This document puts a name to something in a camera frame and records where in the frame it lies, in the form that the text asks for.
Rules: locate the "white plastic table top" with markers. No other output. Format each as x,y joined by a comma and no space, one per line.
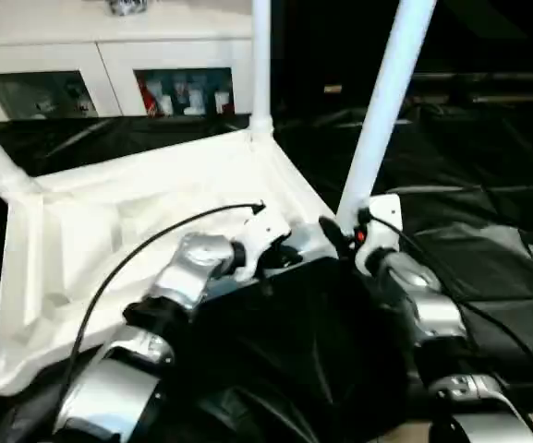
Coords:
109,207

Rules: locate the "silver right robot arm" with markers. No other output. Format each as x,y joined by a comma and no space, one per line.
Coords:
432,304

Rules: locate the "black shiny mat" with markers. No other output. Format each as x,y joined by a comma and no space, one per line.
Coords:
455,184

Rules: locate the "small yellow label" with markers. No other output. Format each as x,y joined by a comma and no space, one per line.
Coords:
333,87

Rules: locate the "long dark metal bar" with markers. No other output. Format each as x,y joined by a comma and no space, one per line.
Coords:
478,77

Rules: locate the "red bottle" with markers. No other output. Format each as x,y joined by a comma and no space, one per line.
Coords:
149,99

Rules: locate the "white glass-door cabinet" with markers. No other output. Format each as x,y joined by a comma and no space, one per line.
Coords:
109,51

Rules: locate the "patterned mug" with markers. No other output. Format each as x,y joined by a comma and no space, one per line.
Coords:
127,5

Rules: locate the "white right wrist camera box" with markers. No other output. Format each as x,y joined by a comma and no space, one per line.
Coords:
384,217

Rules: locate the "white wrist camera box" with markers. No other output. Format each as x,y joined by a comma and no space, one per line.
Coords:
384,217
261,231

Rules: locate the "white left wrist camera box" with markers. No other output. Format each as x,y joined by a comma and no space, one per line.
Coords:
261,231

